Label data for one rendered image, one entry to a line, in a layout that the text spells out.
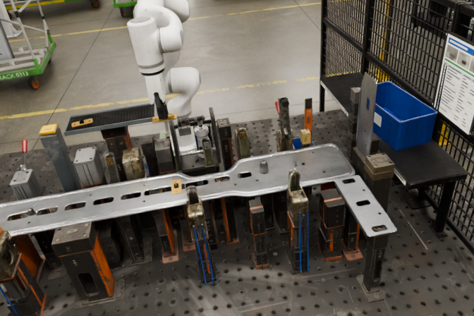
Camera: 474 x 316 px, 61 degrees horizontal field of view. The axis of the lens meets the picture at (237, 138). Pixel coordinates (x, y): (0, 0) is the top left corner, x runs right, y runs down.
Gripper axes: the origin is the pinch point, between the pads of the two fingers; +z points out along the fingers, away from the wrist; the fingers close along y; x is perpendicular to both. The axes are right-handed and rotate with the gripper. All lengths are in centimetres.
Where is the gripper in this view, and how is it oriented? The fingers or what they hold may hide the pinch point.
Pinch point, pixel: (162, 111)
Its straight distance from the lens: 140.7
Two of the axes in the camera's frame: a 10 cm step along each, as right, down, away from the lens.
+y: 1.2, 5.3, -8.4
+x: 9.9, -1.6, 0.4
